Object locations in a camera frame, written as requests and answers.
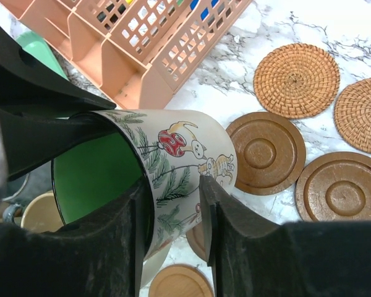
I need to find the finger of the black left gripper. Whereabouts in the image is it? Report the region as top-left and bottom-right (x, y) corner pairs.
(0, 106), (117, 181)
(0, 27), (116, 118)

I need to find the green floral tray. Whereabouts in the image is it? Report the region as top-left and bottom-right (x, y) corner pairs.
(15, 31), (68, 80)

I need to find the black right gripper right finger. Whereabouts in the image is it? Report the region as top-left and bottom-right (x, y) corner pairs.
(200, 176), (371, 296)

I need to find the green mug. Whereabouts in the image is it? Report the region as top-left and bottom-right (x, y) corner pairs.
(51, 110), (237, 257)

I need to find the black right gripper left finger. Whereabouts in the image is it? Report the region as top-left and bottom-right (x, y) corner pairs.
(0, 180), (147, 296)

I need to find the woven rattan coaster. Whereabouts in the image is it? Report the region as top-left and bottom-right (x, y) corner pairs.
(253, 43), (340, 119)
(334, 78), (371, 153)

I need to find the beige grey mug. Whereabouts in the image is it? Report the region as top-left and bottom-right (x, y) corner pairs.
(140, 243), (171, 288)

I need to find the brown wooden ringed coaster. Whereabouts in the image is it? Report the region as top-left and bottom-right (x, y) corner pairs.
(294, 152), (371, 222)

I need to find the tan brown mug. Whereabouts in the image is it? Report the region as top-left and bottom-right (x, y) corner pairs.
(20, 191), (64, 233)

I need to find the orange plastic desk organizer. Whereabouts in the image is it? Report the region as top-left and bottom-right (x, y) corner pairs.
(2, 0), (249, 109)

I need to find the light orange wooden coaster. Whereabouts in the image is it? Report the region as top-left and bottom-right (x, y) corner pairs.
(148, 264), (214, 297)

